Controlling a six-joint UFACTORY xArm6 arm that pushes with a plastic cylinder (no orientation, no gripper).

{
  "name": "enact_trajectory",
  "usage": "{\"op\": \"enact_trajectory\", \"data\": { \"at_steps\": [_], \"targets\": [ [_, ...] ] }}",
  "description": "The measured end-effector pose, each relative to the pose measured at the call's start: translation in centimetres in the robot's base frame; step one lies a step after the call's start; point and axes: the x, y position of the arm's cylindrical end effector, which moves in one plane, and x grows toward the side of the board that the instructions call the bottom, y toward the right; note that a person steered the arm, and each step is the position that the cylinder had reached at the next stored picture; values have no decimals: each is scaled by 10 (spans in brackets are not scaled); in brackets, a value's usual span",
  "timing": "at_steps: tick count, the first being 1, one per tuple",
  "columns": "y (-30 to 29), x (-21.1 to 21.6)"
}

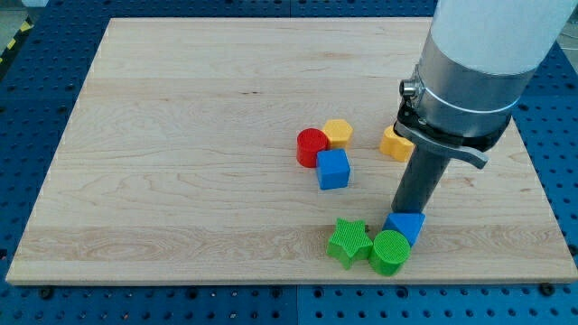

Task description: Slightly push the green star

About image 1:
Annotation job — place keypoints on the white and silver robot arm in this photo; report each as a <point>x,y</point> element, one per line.
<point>477,60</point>

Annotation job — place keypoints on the green star block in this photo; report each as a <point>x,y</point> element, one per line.
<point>349,242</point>

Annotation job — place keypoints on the blue cube block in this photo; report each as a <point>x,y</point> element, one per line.
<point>333,169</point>

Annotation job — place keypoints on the green cylinder block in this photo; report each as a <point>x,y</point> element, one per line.
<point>389,253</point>

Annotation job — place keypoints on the light wooden board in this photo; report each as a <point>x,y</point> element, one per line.
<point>178,165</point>

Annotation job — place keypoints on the red cylinder block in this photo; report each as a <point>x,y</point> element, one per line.
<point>309,142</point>

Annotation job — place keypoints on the yellow hexagon block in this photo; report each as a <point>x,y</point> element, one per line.
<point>338,132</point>

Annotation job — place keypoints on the blue triangle block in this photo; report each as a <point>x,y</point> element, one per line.
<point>408,224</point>

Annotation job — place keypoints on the yellow heart block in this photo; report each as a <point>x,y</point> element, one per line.
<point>395,146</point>

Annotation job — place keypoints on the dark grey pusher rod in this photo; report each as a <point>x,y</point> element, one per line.
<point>423,172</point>

